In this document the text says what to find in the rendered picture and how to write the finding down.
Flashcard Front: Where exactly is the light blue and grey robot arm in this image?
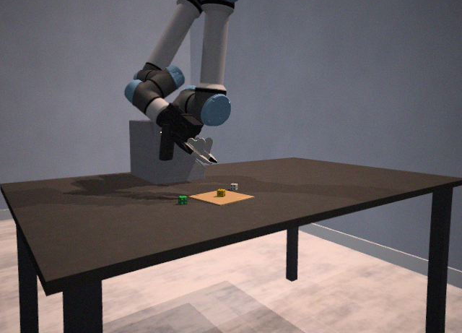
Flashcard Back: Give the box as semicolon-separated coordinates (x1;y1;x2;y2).
124;0;237;161

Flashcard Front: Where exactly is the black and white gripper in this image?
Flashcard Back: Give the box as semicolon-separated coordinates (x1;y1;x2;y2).
156;103;217;165

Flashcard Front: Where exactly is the green die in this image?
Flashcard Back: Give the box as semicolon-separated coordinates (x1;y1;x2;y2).
178;196;187;205

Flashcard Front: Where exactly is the orange flat mat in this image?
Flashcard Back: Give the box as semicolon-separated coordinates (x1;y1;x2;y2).
188;190;255;206

